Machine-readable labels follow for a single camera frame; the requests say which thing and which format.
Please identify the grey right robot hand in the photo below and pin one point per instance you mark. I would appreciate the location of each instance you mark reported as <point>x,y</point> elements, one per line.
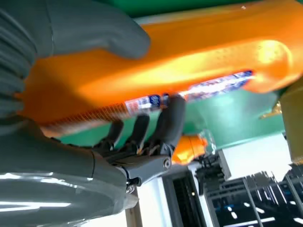
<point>59,188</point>

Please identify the black ceiling air vent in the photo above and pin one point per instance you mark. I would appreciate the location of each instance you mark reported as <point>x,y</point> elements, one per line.
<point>187,203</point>

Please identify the yellow taped cardboard box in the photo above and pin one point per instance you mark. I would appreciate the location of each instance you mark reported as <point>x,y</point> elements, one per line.
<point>293,125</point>

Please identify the green mat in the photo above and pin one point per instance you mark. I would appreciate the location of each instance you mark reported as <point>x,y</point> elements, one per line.
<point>236,119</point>

